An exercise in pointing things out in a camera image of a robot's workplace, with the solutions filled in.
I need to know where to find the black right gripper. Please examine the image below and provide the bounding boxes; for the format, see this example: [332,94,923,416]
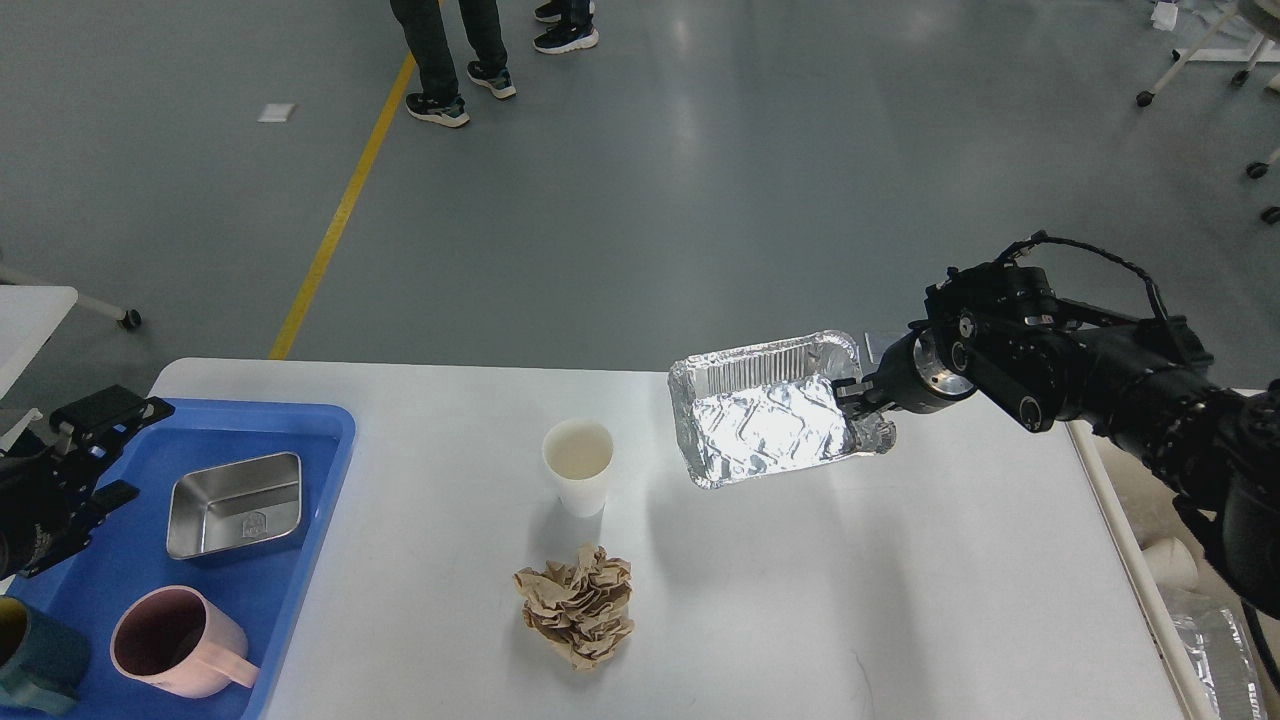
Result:
[832,329,977,419]

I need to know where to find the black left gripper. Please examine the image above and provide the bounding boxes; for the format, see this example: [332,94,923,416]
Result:
[1,386,177,578]

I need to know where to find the aluminium foil tray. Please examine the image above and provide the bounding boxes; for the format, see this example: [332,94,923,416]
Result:
[667,331,897,489]

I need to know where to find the stainless steel rectangular tray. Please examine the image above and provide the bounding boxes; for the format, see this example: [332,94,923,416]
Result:
[165,452,308,566]

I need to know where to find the pink mug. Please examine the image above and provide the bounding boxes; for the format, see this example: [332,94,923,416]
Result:
[109,585,260,700]

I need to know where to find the white paper cup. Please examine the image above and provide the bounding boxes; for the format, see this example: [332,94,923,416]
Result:
[541,418,614,518]
[1140,537,1199,592]

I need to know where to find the brown paper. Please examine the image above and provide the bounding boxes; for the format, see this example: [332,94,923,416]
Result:
[512,544,635,673]

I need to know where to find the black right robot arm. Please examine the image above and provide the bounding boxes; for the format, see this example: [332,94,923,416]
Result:
[832,232,1279,618]

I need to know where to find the left clear floor plate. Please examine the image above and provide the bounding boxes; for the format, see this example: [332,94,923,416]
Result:
[864,329,914,368]

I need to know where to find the blue plastic tray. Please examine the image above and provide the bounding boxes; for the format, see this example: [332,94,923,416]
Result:
[0,400,356,720]

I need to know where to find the white office chair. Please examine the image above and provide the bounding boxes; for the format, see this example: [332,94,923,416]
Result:
[1,261,143,332]

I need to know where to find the white side table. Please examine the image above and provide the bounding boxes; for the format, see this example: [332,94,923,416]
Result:
[1,284,78,398]

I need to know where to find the teal cup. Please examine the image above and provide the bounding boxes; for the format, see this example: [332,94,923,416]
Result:
[1,596,91,717]

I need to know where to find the beige plastic bin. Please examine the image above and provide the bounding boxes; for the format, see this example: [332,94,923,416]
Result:
[1066,421,1277,719]

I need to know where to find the white paper cup in bin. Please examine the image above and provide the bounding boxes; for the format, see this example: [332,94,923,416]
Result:
[1140,537,1199,592]

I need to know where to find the foil tray in bin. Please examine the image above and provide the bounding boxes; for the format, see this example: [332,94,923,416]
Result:
[1161,588,1268,719]

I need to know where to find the person in grey trousers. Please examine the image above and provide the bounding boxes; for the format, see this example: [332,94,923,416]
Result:
[389,1,517,128]

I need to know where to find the white wheeled chair base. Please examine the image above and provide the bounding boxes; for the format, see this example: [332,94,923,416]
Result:
[1134,1,1279,227]

